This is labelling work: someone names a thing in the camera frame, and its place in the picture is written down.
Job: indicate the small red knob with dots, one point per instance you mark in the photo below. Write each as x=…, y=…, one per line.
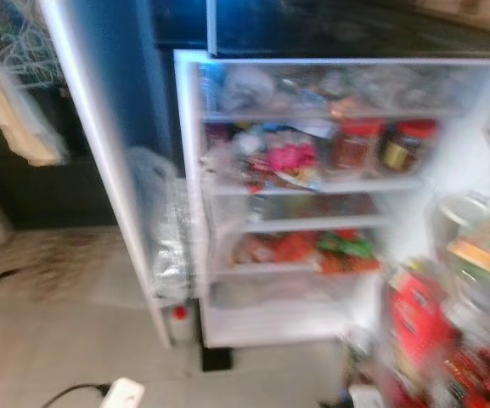
x=179, y=312

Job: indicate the orange labelled jar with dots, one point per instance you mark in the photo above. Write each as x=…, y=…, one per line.
x=482, y=255

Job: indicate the red-lidded jar yellow label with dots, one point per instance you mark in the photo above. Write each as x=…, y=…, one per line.
x=408, y=149

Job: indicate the white power strip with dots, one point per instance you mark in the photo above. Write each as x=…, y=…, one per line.
x=123, y=393

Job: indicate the red carton box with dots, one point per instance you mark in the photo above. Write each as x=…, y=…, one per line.
x=419, y=323

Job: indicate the black fridge foot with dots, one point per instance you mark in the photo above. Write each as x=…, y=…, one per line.
x=216, y=359

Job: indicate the pink food package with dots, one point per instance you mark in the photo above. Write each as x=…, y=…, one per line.
x=291, y=157

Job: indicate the round white-lidded container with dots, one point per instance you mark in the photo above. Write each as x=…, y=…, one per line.
x=461, y=212

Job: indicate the red-lidded jar red contents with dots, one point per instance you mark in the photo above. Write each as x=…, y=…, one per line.
x=357, y=149

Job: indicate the dark cabinet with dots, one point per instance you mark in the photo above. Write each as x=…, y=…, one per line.
x=49, y=191

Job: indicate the orange red snack packet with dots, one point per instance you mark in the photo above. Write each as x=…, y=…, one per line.
x=294, y=248

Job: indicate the white-edged glass fridge shelf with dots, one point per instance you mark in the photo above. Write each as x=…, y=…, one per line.
x=312, y=223
x=261, y=268
x=329, y=112
x=312, y=185

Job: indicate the crumpled clear plastic bag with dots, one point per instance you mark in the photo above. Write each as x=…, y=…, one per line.
x=246, y=89

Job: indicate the white rounded plastic object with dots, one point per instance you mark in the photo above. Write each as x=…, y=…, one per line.
x=365, y=398

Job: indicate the dark blue freezer door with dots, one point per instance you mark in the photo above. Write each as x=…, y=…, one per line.
x=355, y=30

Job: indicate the white and blue fridge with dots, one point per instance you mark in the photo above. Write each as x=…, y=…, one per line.
x=270, y=327

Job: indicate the patterned beige floor mat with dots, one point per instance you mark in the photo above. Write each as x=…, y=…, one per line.
x=83, y=263

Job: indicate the silvery clear plastic bag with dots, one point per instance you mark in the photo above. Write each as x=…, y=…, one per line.
x=164, y=229

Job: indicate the white tall side panel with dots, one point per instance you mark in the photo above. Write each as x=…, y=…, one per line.
x=109, y=170

